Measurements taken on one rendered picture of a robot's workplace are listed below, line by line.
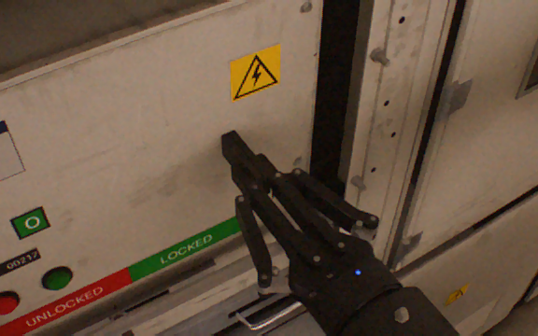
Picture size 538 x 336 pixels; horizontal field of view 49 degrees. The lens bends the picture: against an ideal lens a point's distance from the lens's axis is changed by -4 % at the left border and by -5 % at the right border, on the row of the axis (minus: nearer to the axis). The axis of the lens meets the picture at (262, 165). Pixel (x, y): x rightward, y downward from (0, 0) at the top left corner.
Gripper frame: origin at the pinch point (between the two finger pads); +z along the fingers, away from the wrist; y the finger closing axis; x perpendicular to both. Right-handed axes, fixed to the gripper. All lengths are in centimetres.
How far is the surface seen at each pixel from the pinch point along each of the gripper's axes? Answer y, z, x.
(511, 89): 38.5, -2.6, -5.4
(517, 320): 93, -4, -123
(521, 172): 52, -3, -30
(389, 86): 17.6, -0.5, 2.6
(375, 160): 17.6, -0.5, -9.1
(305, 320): 8.3, -2.0, -38.2
